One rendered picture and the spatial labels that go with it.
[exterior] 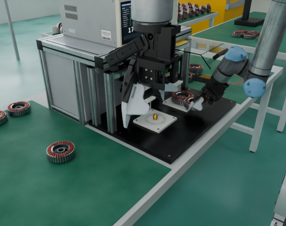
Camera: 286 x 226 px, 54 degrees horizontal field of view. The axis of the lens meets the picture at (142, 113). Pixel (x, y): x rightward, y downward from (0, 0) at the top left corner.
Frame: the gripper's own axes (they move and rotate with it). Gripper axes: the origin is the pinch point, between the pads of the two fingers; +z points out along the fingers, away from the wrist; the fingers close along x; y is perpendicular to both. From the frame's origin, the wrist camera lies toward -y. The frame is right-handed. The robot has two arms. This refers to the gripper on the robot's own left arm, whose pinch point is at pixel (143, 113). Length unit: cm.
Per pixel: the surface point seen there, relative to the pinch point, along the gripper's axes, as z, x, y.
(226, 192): 115, 108, -2
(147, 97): 27, 53, -33
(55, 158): 37, 7, -45
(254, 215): 115, 98, 20
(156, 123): 37, 50, -26
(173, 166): 40, 31, -7
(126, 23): -6, 50, -42
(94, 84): 17, 35, -49
